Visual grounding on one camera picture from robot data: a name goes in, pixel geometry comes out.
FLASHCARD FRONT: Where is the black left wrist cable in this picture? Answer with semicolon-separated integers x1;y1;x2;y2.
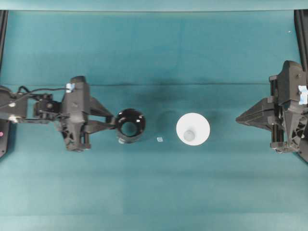
16;85;70;97

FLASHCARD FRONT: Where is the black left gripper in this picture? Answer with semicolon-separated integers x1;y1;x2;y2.
59;76;116;152

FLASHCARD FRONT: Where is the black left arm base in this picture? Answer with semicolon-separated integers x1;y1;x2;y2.
0;119;10;157

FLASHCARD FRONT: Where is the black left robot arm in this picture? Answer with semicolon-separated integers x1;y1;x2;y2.
0;76;116;152

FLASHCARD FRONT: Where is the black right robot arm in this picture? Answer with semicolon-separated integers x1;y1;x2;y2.
236;61;308;161

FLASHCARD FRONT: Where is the black cup holder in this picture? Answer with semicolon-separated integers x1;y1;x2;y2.
115;108;146;143

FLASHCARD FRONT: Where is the black left frame rail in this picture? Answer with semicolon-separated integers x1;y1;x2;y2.
0;10;9;65

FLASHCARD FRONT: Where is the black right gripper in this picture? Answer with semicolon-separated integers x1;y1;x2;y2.
235;61;308;153

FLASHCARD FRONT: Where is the black right frame rail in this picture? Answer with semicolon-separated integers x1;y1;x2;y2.
294;9;308;72

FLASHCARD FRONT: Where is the white paper cup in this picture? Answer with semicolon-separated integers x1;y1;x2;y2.
176;113;210;146

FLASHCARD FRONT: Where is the black frame rail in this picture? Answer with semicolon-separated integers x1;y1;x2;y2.
294;9;308;72
0;10;9;65

